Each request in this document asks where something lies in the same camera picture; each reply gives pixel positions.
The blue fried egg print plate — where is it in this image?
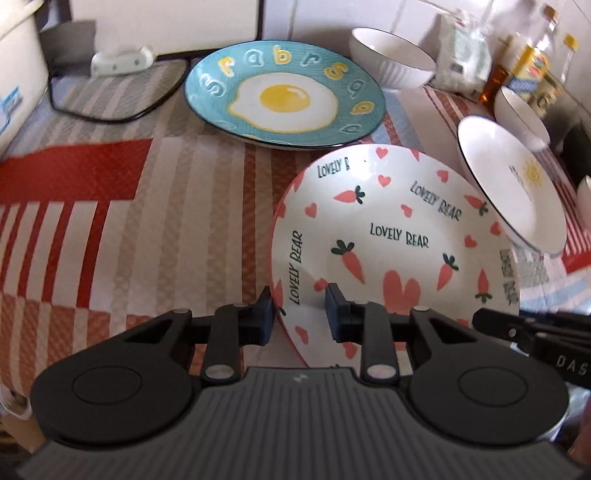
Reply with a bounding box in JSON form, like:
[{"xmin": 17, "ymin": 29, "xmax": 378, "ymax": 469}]
[{"xmin": 185, "ymin": 41, "xmax": 386, "ymax": 151}]

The white carrot heart print plate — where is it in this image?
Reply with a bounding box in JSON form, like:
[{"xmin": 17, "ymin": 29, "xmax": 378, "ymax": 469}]
[{"xmin": 270, "ymin": 144, "xmax": 522, "ymax": 367}]

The clear bottle with yellow cap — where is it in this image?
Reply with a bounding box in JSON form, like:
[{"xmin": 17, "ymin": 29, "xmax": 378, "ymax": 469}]
[{"xmin": 554, "ymin": 34, "xmax": 580, "ymax": 93}]

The white bowl with dark rim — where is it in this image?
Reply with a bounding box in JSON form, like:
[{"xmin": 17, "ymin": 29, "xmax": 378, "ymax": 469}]
[
  {"xmin": 576, "ymin": 175, "xmax": 591, "ymax": 227},
  {"xmin": 494, "ymin": 86, "xmax": 551, "ymax": 151}
]

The white kitchen appliance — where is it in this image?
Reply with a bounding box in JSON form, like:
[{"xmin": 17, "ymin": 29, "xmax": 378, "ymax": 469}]
[{"xmin": 0, "ymin": 0, "xmax": 51, "ymax": 158}]

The striped red and beige tablecloth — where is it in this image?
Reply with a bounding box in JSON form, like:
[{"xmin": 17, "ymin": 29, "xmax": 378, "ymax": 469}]
[{"xmin": 0, "ymin": 55, "xmax": 591, "ymax": 416}]

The oil bottle with yellow label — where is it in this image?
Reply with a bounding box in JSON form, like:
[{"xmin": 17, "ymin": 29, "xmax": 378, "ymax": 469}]
[{"xmin": 480, "ymin": 4, "xmax": 561, "ymax": 112}]

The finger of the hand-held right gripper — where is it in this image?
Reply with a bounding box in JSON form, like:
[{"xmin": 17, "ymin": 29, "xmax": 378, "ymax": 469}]
[{"xmin": 473, "ymin": 308, "xmax": 539, "ymax": 344}]

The white ribbed bowl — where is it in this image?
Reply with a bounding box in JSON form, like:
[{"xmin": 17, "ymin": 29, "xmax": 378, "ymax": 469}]
[{"xmin": 348, "ymin": 28, "xmax": 437, "ymax": 90}]

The white plate with sun print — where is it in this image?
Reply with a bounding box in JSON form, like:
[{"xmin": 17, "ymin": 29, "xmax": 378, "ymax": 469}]
[{"xmin": 457, "ymin": 115, "xmax": 568, "ymax": 256}]

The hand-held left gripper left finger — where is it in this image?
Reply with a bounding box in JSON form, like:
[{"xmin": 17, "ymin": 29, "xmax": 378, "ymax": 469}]
[{"xmin": 122, "ymin": 285, "xmax": 278, "ymax": 384}]

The white cutting board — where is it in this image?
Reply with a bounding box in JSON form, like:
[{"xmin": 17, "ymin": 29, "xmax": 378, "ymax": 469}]
[{"xmin": 69, "ymin": 0, "xmax": 266, "ymax": 58}]

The black cooking pot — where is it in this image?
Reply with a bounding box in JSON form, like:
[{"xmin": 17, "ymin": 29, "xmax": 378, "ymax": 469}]
[{"xmin": 561, "ymin": 120, "xmax": 591, "ymax": 185}]

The striped mat with black edge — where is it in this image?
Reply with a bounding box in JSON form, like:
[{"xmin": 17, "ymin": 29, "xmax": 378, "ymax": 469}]
[{"xmin": 48, "ymin": 59, "xmax": 190, "ymax": 123}]

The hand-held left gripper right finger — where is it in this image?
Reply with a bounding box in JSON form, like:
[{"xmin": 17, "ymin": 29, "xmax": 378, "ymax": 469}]
[{"xmin": 324, "ymin": 282, "xmax": 474, "ymax": 384}]

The white powder bag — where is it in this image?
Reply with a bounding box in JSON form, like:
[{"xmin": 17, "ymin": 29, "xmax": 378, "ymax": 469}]
[{"xmin": 434, "ymin": 9, "xmax": 492, "ymax": 100}]

